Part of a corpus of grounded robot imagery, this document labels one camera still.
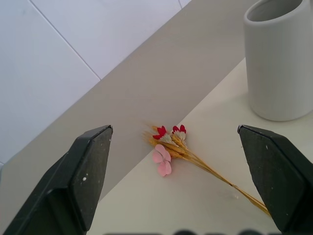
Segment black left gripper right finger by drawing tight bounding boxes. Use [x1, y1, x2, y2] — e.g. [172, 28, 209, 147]
[237, 124, 313, 233]

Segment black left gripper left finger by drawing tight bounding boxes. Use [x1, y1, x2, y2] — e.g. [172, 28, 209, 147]
[3, 125, 113, 235]

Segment white ceramic vase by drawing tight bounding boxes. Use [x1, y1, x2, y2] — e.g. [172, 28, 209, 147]
[243, 0, 313, 122]

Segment dried wheat flower bouquet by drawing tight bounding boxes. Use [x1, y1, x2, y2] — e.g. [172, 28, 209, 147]
[142, 121, 272, 216]

